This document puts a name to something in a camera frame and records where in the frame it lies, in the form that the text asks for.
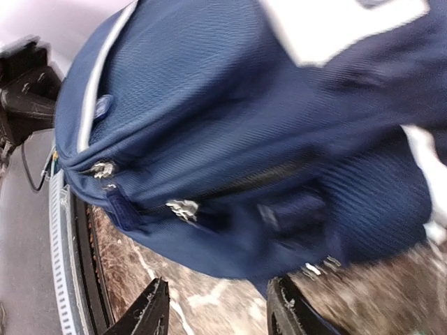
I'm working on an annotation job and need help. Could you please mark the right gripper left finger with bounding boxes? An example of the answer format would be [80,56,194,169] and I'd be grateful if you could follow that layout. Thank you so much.
[103,278,170,335]

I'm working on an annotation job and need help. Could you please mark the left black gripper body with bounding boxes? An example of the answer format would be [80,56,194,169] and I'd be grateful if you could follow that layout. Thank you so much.
[1,36,61,147]

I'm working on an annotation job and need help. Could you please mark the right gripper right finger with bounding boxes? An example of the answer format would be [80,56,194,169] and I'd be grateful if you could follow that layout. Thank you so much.
[267,276,348,335]

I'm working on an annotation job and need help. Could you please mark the navy blue student backpack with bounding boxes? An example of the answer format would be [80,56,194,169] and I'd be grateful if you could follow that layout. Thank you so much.
[55,1,446,292]

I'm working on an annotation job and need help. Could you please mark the black front rail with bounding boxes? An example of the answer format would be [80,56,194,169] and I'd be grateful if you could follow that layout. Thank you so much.
[70,193,115,334]

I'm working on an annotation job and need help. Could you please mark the grey slotted cable duct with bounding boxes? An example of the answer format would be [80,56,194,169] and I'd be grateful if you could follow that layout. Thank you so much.
[49,171,79,334]

